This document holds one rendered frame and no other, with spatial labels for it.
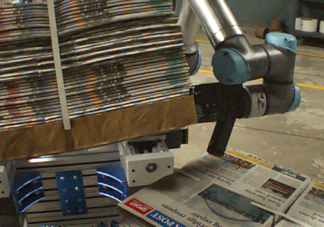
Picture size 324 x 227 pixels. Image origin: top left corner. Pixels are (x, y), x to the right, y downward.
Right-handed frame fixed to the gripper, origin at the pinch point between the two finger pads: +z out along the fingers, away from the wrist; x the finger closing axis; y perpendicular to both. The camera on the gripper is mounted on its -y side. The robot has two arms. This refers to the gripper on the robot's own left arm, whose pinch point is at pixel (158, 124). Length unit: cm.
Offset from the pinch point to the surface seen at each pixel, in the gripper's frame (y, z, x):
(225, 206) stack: -18.7, -10.4, 6.4
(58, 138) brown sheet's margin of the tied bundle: 1.5, 21.0, 20.8
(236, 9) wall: 154, -338, -540
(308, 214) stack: -22.2, -25.6, 15.4
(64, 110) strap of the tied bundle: 5.4, 19.5, 21.2
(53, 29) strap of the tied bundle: 17.1, 20.0, 21.4
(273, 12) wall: 139, -393, -496
